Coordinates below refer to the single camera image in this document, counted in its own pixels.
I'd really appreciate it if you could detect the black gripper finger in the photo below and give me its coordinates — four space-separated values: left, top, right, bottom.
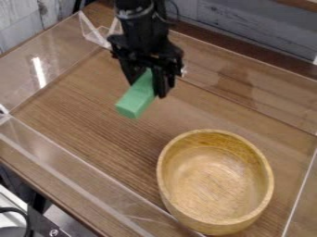
119 59 146 85
153 66 176 98

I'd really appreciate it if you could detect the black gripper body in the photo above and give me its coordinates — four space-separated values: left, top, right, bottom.
109 12 185 76

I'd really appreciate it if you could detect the green rectangular block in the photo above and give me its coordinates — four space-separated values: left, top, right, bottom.
115 69 157 119

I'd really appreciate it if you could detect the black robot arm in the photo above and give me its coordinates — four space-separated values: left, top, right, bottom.
107 0 185 98

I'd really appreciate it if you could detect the brown wooden bowl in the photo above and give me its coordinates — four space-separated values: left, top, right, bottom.
157 129 276 236

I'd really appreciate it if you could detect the clear acrylic corner bracket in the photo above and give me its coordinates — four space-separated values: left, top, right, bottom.
78 11 123 50

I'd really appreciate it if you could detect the black cable bottom left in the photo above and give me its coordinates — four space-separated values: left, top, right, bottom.
0 206 34 237

